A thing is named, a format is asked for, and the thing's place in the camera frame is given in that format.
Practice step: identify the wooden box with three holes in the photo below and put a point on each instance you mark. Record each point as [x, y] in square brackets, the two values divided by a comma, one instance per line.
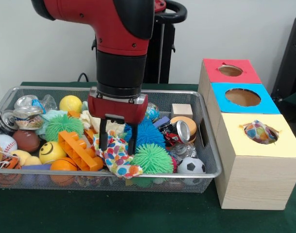
[254, 184]

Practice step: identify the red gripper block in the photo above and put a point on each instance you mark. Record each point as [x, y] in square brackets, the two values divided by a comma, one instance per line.
[116, 110]

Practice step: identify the polka dot cloth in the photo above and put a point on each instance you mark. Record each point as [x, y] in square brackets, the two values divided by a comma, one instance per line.
[259, 132]
[116, 155]

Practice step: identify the yellow smiley face ball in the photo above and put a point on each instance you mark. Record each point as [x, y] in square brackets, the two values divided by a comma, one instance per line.
[49, 153]

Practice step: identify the white baseball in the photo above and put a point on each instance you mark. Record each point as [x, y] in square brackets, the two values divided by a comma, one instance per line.
[4, 143]

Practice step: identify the orange toy building brick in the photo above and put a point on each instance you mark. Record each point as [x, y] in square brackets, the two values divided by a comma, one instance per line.
[77, 150]

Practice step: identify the black and white soccer ball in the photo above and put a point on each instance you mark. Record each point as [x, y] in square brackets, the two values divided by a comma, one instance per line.
[191, 166]

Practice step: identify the shallow metal mesh bin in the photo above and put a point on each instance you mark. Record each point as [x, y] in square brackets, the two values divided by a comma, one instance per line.
[209, 160]

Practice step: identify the blue spiky rubber ball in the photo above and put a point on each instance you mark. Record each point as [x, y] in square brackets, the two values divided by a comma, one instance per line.
[150, 136]

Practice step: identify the green spiky rubber ball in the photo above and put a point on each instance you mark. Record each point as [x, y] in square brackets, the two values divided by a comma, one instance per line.
[63, 126]
[151, 157]

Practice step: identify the yellow tennis ball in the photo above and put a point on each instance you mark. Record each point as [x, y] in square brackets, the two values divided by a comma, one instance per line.
[70, 104]

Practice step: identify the black pedestal with red base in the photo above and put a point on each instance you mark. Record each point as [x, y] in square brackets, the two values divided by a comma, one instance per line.
[165, 48]

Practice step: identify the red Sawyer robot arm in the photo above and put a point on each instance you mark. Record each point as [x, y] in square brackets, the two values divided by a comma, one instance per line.
[119, 48]

